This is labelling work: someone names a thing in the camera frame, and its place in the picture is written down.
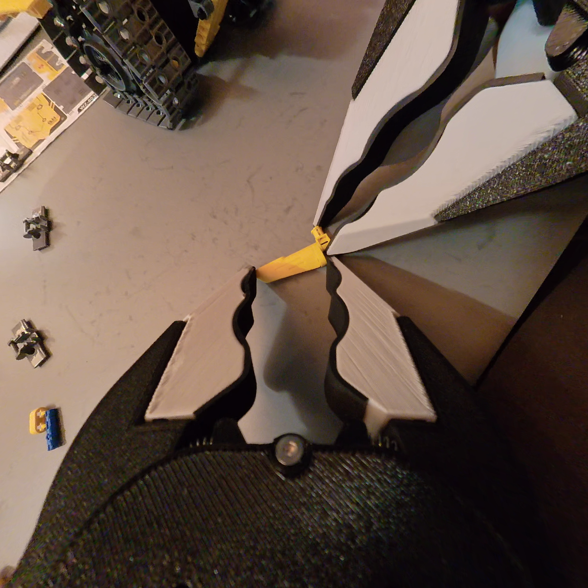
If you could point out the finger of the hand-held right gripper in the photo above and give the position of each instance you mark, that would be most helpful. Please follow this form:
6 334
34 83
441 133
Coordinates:
390 82
482 156

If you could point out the yellow plastic toy piece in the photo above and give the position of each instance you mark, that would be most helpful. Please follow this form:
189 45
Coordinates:
294 265

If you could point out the instruction booklet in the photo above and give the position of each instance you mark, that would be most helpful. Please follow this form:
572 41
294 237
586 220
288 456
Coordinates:
32 101

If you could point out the black toy track link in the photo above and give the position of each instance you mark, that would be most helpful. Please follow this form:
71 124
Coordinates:
28 343
9 165
37 227

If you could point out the person's brown shirt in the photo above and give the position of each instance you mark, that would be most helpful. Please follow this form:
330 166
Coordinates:
542 436

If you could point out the yellow black tracked toy vehicle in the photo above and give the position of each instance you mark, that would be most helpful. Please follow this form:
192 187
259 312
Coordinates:
138 59

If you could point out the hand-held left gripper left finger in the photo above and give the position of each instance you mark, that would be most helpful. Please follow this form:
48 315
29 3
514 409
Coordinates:
197 367

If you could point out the small yellow toy connector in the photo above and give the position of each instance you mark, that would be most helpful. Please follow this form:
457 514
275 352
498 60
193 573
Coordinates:
321 236

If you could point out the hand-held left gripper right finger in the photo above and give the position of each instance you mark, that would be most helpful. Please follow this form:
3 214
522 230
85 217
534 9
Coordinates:
381 367

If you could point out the small blue yellow toy piece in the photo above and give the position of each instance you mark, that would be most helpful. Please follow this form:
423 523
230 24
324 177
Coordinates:
53 429

